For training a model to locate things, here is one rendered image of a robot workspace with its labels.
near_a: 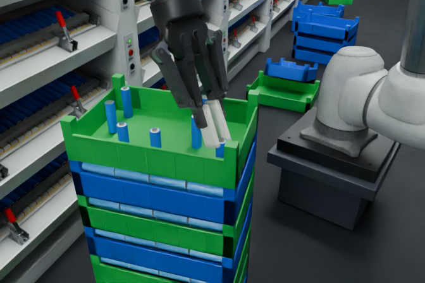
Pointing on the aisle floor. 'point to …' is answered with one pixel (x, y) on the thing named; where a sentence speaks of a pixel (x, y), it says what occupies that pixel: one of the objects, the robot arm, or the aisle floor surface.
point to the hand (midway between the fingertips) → (212, 123)
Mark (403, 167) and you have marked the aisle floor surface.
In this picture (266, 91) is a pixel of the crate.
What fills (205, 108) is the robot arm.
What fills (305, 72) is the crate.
